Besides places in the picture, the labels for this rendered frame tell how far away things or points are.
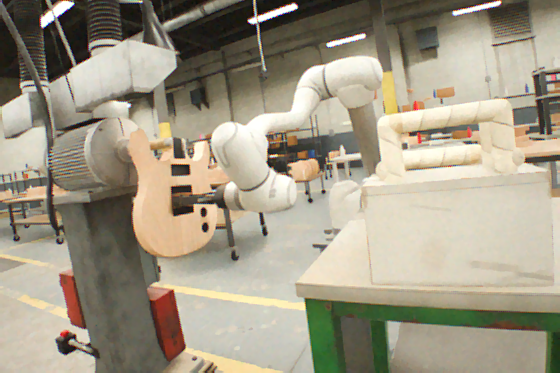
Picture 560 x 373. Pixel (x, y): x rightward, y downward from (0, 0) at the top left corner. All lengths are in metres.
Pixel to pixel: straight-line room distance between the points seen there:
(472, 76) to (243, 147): 11.37
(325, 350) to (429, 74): 11.42
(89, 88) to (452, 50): 11.55
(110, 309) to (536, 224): 1.30
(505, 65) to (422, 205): 11.65
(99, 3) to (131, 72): 0.32
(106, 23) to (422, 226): 1.02
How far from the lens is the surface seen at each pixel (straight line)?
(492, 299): 0.56
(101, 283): 1.33
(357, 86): 1.14
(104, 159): 1.14
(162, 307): 1.50
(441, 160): 0.68
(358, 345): 1.70
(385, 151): 0.51
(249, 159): 0.74
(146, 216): 0.98
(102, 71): 1.01
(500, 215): 0.53
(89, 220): 1.28
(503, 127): 0.53
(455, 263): 0.55
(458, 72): 11.88
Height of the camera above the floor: 1.18
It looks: 3 degrees down
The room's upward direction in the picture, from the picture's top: 8 degrees counter-clockwise
